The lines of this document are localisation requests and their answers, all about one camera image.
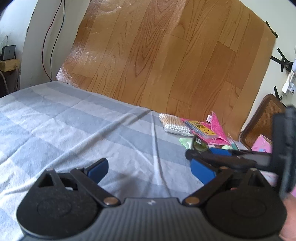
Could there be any person's right hand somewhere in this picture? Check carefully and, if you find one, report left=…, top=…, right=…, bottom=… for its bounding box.
left=280, top=188, right=296, bottom=241

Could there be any pink glitter cloth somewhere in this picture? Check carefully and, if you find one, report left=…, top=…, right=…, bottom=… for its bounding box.
left=181, top=112, right=230, bottom=146

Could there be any green pen pack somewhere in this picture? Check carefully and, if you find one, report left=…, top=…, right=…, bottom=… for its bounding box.
left=228, top=133, right=239, bottom=151

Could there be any pink macaron tin box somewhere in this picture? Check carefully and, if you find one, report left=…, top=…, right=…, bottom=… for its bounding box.
left=251, top=135, right=273, bottom=153

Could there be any light green cloth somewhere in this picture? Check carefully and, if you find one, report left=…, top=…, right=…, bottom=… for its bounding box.
left=179, top=138, right=233, bottom=152

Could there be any yellow blue card pack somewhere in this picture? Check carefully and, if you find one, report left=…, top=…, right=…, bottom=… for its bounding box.
left=185, top=120, right=218, bottom=139

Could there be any cotton swab pack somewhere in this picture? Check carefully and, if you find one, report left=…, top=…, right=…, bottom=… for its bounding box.
left=159, top=113, right=192, bottom=136

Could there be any white power adapter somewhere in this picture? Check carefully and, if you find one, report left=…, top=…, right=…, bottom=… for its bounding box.
left=281, top=58, right=296, bottom=95

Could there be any wood pattern vinyl sheet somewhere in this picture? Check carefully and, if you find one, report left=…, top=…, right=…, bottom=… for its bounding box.
left=57, top=0, right=275, bottom=139

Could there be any wooden shelf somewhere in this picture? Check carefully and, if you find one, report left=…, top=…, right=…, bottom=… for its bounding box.
left=0, top=59, right=20, bottom=72

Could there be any black device on shelf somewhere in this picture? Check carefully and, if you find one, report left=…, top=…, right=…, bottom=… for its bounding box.
left=1, top=45, right=16, bottom=61

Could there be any black cable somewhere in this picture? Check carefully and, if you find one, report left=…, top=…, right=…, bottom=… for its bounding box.
left=49, top=0, right=65, bottom=82

